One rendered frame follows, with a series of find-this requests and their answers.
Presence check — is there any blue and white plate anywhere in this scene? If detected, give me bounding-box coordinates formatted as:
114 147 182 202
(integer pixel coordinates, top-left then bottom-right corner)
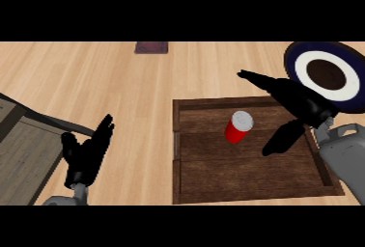
282 41 365 115

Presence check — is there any red can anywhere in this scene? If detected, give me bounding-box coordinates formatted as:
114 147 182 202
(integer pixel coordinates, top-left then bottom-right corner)
223 110 256 145

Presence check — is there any dark purple flat object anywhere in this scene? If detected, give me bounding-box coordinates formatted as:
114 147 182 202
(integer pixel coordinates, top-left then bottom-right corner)
134 41 170 55

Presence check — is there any brown wooden tray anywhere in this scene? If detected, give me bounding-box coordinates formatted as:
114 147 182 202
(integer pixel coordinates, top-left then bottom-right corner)
171 95 346 206

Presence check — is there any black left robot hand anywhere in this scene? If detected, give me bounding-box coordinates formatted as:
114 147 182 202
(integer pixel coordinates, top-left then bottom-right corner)
61 113 117 189

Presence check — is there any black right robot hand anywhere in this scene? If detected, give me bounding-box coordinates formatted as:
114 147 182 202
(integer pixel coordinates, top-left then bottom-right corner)
236 69 341 157

